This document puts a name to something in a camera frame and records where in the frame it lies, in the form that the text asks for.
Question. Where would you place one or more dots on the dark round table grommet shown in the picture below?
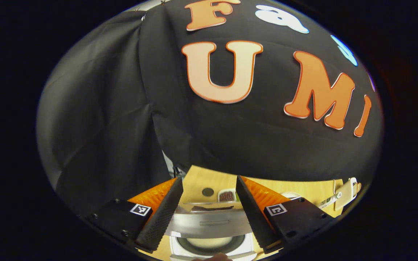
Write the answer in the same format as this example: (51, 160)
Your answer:
(208, 191)

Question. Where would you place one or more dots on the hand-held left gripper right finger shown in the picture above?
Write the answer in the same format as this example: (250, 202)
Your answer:
(252, 217)

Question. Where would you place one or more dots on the toasted bread slice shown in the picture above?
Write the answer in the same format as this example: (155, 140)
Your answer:
(357, 187)

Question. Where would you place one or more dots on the white labelled drink bottle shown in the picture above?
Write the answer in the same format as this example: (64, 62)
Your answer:
(328, 200)

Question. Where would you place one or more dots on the black backdrop cloth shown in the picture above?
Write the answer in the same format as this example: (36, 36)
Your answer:
(230, 145)

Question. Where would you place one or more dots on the small white condiment dish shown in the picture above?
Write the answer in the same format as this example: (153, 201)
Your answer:
(227, 196)

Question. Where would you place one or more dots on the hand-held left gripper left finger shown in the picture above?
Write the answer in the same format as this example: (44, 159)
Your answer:
(165, 217)

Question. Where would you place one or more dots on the white toaster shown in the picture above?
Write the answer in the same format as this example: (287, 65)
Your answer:
(345, 194)

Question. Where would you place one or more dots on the white rice cooker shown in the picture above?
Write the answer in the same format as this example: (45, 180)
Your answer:
(209, 226)

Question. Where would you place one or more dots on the black tripod stand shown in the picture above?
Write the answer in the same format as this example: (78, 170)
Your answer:
(176, 172)

